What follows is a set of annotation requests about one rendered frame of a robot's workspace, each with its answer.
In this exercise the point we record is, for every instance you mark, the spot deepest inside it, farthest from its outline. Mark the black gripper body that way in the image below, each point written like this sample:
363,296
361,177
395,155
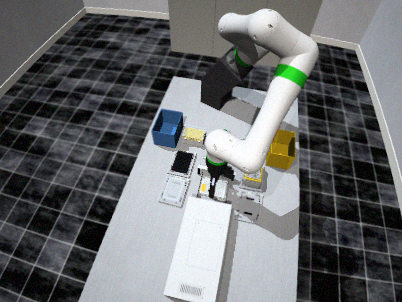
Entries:
214,174

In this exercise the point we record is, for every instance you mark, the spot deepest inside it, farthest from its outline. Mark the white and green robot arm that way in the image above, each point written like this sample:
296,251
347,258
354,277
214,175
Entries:
267,31

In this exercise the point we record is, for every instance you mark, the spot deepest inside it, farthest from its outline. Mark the yellow bin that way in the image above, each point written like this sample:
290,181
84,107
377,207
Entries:
282,151

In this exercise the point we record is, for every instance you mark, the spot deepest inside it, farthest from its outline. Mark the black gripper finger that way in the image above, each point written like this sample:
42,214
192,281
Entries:
212,186

